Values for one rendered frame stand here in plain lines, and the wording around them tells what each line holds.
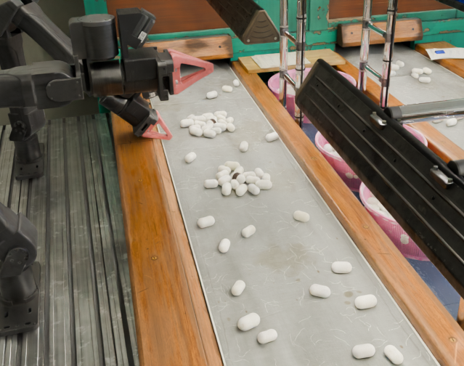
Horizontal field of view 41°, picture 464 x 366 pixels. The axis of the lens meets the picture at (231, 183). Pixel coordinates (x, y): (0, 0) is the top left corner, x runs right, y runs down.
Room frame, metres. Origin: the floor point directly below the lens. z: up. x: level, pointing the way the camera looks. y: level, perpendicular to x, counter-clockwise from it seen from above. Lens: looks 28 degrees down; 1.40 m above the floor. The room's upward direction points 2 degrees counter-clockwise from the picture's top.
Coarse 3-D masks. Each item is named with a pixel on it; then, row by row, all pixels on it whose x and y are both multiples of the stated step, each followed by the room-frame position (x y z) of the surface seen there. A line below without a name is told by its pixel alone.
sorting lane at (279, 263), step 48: (192, 96) 1.78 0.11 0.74; (240, 96) 1.76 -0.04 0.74; (192, 144) 1.43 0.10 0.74; (192, 192) 1.17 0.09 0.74; (288, 192) 1.16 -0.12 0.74; (192, 240) 0.98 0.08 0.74; (240, 240) 0.98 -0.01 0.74; (288, 240) 0.97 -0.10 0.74; (336, 240) 0.97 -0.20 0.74; (288, 288) 0.83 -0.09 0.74; (336, 288) 0.82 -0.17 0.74; (384, 288) 0.82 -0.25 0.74; (240, 336) 0.72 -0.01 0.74; (288, 336) 0.71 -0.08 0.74; (336, 336) 0.71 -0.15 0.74; (384, 336) 0.70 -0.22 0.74
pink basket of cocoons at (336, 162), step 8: (408, 128) 1.42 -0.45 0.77; (320, 136) 1.41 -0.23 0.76; (416, 136) 1.39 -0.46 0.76; (320, 144) 1.39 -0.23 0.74; (424, 144) 1.33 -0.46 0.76; (320, 152) 1.34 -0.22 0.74; (328, 152) 1.29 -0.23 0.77; (328, 160) 1.30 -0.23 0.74; (336, 160) 1.27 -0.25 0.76; (336, 168) 1.28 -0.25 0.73; (344, 168) 1.26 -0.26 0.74; (344, 176) 1.27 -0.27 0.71; (352, 184) 1.26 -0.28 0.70; (360, 184) 1.25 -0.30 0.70
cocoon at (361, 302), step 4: (360, 296) 0.78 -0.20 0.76; (364, 296) 0.77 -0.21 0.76; (368, 296) 0.77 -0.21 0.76; (372, 296) 0.77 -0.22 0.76; (356, 300) 0.77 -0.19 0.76; (360, 300) 0.77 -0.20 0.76; (364, 300) 0.77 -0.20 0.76; (368, 300) 0.77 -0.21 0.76; (372, 300) 0.77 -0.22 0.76; (376, 300) 0.77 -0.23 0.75; (356, 304) 0.77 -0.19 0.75; (360, 304) 0.76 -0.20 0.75; (364, 304) 0.76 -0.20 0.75; (368, 304) 0.76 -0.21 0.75; (372, 304) 0.77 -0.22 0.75; (360, 308) 0.76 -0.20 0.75; (364, 308) 0.76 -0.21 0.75
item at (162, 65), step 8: (152, 48) 1.02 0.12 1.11; (120, 64) 0.96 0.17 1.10; (160, 64) 0.94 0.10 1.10; (160, 72) 0.94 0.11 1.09; (152, 80) 0.96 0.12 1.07; (160, 80) 0.94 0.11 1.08; (128, 88) 0.95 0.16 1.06; (136, 88) 0.95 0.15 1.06; (144, 88) 0.96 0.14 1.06; (152, 88) 0.96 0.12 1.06; (160, 88) 0.94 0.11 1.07; (160, 96) 0.94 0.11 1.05
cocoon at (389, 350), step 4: (388, 348) 0.66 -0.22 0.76; (392, 348) 0.66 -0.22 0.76; (384, 352) 0.66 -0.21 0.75; (388, 352) 0.66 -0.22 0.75; (392, 352) 0.65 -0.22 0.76; (396, 352) 0.65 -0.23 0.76; (400, 352) 0.65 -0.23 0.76; (388, 356) 0.65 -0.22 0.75; (392, 356) 0.65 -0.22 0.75; (396, 356) 0.65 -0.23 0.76; (400, 356) 0.65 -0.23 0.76; (392, 360) 0.64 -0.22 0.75; (396, 360) 0.64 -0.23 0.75; (400, 360) 0.64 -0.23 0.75; (396, 364) 0.64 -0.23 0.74
